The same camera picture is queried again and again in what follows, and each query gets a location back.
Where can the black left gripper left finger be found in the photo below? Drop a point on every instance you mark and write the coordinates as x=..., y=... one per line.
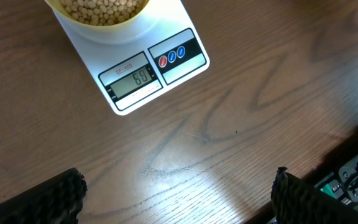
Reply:
x=57, y=200

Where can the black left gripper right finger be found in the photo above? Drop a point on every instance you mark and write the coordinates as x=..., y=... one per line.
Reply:
x=296, y=202

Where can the yellow plastic bowl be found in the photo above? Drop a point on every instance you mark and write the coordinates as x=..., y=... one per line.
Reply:
x=56, y=7

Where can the white digital kitchen scale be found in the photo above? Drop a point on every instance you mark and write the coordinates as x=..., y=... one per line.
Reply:
x=135, y=65

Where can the soybeans in yellow bowl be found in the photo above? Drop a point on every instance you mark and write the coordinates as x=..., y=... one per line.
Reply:
x=102, y=12

